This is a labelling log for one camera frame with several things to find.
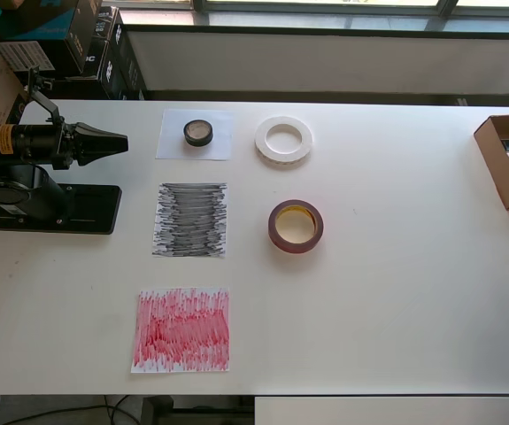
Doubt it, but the red tape roll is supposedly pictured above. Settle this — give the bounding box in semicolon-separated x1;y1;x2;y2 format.
267;198;325;255

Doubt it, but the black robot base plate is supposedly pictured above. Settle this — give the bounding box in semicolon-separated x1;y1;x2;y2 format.
0;184;122;236

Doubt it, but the black scribbled paper sheet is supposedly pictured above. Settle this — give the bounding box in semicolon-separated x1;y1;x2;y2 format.
150;182;228;259

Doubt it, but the wide black carton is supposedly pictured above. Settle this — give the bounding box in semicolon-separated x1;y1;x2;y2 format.
14;42;112;101

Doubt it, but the white cabinet panel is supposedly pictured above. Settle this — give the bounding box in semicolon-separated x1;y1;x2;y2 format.
253;396;509;425

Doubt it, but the white tape roll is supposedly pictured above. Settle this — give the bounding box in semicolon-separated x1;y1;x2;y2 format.
253;115;314;169

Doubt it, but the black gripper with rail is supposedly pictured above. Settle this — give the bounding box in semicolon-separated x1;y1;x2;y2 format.
51;120;129;172

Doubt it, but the black floor cable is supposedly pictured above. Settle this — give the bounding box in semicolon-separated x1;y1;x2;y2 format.
103;393;143;425

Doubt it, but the slim black carton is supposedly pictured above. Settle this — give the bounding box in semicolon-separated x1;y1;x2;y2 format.
94;6;125;45

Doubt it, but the blank white paper sheet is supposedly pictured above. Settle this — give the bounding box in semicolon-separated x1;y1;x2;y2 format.
155;109;234;161

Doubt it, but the black tape roll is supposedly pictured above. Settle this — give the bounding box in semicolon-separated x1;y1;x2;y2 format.
182;119;214;150

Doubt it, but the open brown cardboard tray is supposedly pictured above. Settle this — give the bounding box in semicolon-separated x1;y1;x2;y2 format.
474;113;509;212

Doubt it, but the red scribbled paper sheet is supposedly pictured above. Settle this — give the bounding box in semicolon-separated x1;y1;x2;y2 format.
130;286;231;375

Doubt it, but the wrist camera board on bracket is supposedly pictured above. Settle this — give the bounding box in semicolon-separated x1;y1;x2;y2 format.
18;65;66;129

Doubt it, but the grey window frame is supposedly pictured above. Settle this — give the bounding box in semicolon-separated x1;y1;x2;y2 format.
191;0;509;35

